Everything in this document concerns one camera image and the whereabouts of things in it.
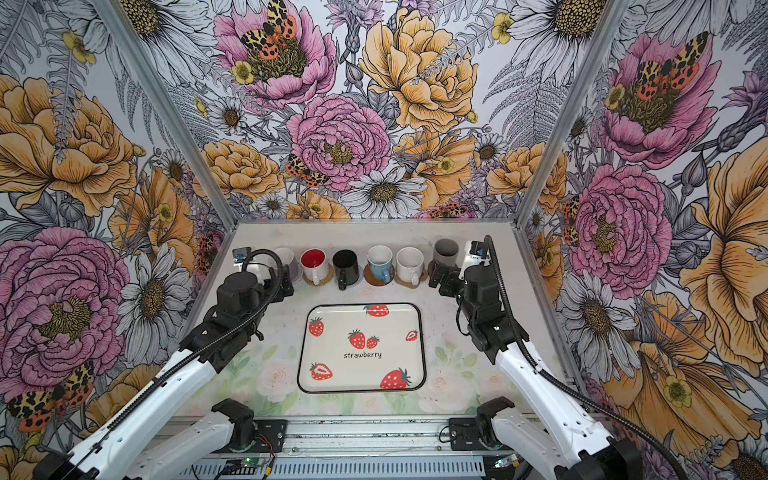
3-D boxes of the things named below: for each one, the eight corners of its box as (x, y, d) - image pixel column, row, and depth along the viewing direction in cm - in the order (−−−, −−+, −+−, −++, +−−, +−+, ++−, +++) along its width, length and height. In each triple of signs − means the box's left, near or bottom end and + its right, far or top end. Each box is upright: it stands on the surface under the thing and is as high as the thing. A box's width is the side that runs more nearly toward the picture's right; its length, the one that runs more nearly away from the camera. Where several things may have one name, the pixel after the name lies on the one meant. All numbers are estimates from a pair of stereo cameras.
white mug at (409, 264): (396, 292, 103) (397, 275, 95) (396, 263, 111) (396, 245, 103) (422, 292, 103) (425, 275, 95) (420, 263, 111) (422, 245, 103)
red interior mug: (301, 290, 103) (295, 276, 96) (307, 262, 110) (303, 248, 104) (325, 290, 103) (321, 276, 96) (330, 262, 110) (326, 248, 104)
